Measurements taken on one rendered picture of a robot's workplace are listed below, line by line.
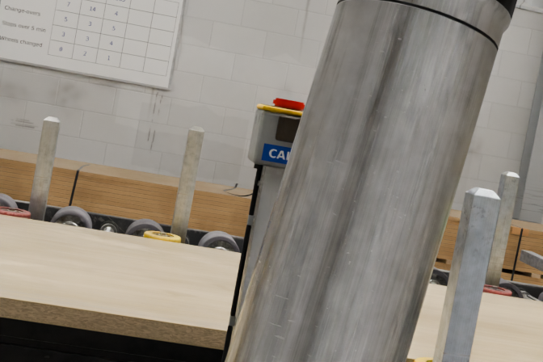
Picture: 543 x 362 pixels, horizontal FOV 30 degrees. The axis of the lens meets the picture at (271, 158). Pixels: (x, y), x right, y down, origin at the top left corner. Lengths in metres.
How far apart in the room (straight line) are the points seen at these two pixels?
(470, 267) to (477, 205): 0.08
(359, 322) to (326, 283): 0.03
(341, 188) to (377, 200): 0.02
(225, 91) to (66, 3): 1.44
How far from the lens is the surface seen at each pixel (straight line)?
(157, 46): 8.27
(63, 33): 8.27
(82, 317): 1.43
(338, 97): 0.63
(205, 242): 2.70
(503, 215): 2.45
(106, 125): 8.28
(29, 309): 1.43
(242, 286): 1.24
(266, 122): 1.19
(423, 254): 0.63
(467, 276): 1.28
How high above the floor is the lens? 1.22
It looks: 3 degrees down
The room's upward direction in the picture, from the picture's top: 10 degrees clockwise
